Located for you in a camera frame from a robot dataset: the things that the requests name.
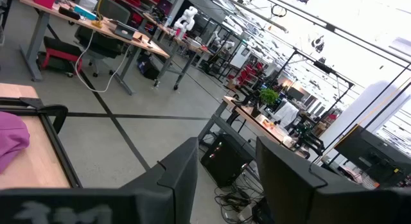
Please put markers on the black bag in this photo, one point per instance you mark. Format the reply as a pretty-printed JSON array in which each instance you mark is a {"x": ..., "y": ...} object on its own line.
[{"x": 147, "y": 66}]

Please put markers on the dark green office chair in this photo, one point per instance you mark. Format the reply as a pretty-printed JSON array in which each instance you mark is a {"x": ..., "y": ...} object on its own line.
[{"x": 110, "y": 12}]

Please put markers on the white building column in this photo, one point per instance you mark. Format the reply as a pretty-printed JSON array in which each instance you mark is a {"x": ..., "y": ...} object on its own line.
[{"x": 363, "y": 108}]

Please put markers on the red black rolling stool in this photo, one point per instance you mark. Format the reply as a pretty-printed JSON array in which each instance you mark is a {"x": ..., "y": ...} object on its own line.
[{"x": 61, "y": 54}]

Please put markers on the black computer tower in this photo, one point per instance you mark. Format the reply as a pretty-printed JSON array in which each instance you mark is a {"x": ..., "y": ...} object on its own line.
[{"x": 224, "y": 160}]

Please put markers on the black table edge frame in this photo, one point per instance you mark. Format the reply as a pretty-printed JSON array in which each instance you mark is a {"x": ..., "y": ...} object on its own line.
[{"x": 60, "y": 153}]

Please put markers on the long wooden desk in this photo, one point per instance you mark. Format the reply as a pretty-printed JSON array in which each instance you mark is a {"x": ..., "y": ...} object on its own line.
[{"x": 151, "y": 47}]

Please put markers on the green potted plant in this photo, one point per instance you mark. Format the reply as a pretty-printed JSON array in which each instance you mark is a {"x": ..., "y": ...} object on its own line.
[{"x": 269, "y": 96}]

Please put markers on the black metal stand frame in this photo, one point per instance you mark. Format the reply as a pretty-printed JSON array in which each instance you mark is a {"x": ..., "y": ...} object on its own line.
[{"x": 324, "y": 67}]

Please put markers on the red chair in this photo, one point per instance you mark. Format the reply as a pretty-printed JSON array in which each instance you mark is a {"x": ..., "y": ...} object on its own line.
[{"x": 247, "y": 76}]

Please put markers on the white fabric covered object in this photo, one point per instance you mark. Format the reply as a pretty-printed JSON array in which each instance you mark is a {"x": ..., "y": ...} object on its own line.
[{"x": 287, "y": 113}]

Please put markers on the small white robot arm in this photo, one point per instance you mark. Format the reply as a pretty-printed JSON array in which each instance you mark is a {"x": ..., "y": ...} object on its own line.
[{"x": 224, "y": 42}]

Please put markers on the teal box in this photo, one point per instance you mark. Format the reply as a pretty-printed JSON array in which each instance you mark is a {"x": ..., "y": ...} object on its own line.
[{"x": 85, "y": 13}]

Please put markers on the magenta cloth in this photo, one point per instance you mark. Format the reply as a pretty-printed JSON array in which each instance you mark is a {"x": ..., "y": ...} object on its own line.
[{"x": 11, "y": 137}]

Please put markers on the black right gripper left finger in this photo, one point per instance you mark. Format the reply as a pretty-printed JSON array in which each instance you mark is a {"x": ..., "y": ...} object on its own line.
[{"x": 173, "y": 192}]

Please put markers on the wooden desk with castors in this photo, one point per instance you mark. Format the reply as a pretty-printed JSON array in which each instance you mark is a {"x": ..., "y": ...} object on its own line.
[{"x": 192, "y": 47}]

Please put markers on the grey laptop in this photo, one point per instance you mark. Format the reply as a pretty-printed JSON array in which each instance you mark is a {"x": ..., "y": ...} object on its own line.
[{"x": 123, "y": 31}]

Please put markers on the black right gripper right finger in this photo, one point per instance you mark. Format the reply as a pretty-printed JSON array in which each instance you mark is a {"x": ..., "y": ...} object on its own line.
[{"x": 289, "y": 192}]

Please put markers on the wooden workbench with metal legs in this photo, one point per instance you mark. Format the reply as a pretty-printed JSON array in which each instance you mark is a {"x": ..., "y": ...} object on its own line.
[{"x": 231, "y": 129}]

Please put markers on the black hanging monitor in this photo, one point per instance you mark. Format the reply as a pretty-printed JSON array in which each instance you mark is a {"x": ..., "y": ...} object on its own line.
[{"x": 372, "y": 153}]

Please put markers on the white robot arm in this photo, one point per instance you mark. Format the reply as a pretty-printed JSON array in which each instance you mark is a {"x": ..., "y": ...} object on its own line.
[{"x": 186, "y": 20}]

